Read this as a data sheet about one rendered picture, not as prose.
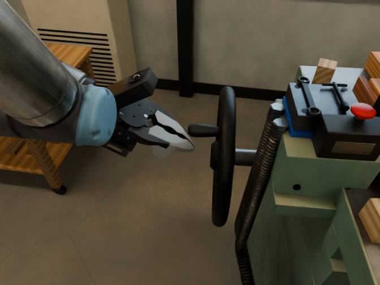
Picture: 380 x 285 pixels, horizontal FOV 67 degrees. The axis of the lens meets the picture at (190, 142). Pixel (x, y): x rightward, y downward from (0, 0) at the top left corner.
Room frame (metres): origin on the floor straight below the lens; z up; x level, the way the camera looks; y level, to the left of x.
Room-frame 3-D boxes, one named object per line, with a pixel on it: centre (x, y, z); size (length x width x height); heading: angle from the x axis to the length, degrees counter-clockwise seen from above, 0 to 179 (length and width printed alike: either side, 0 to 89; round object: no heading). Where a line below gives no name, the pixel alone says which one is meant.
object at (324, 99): (0.33, -0.21, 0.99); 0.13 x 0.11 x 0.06; 175
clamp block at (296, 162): (0.34, -0.21, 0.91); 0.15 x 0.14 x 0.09; 175
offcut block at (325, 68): (0.56, -0.30, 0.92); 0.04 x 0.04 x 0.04; 64
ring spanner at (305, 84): (0.36, -0.18, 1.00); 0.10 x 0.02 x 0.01; 175
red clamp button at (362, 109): (0.30, -0.23, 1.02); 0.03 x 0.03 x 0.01
